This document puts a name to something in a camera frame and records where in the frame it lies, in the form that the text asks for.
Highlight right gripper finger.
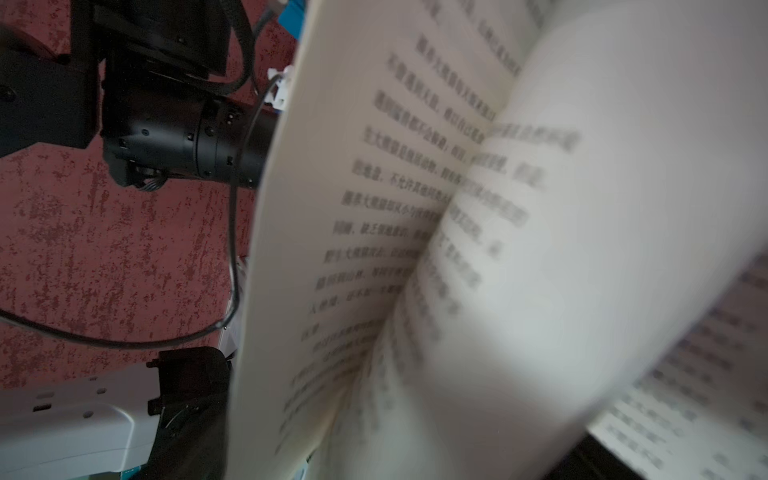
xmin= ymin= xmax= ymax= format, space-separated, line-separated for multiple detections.
xmin=543 ymin=434 xmax=642 ymax=480

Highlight children's science magazine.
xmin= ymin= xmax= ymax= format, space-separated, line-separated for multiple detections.
xmin=224 ymin=1 xmax=767 ymax=479

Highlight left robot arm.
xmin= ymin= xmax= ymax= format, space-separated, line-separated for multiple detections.
xmin=1 ymin=1 xmax=277 ymax=479

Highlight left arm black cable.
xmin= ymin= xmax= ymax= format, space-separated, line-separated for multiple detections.
xmin=0 ymin=71 xmax=283 ymax=351

